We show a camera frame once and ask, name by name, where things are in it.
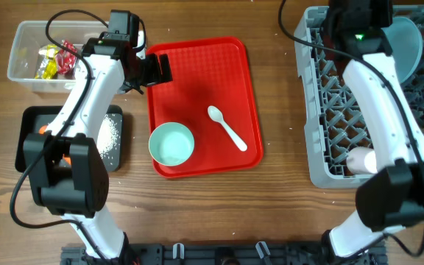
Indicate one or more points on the grey dishwasher rack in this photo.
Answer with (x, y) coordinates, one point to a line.
(334, 123)

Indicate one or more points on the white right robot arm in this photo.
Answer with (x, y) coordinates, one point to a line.
(393, 198)

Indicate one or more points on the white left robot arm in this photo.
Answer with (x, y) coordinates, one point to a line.
(63, 165)

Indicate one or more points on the mint green bowl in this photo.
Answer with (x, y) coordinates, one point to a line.
(171, 144)

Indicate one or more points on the clear plastic waste bin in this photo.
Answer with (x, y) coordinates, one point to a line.
(30, 36)

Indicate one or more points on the orange carrot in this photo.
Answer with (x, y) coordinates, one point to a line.
(42, 129)

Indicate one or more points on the white rice pile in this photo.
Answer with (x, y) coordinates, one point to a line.
(108, 141)

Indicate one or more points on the white plastic spoon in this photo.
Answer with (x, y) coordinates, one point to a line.
(216, 115)

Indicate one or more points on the red serving tray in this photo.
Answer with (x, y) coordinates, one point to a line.
(213, 71)

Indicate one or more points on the black waste tray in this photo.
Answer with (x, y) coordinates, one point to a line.
(34, 118)

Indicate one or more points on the yellow foil wrapper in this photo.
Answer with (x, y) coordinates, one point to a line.
(48, 66)

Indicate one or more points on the pink plastic cup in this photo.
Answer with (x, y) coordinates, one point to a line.
(362, 160)

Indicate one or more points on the red snack wrapper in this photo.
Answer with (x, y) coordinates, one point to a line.
(65, 62)

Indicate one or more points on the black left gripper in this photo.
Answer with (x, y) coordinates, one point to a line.
(154, 76)

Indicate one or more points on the light blue plate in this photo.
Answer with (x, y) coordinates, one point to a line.
(407, 45)

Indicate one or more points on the white napkin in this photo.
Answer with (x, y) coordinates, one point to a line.
(70, 82)

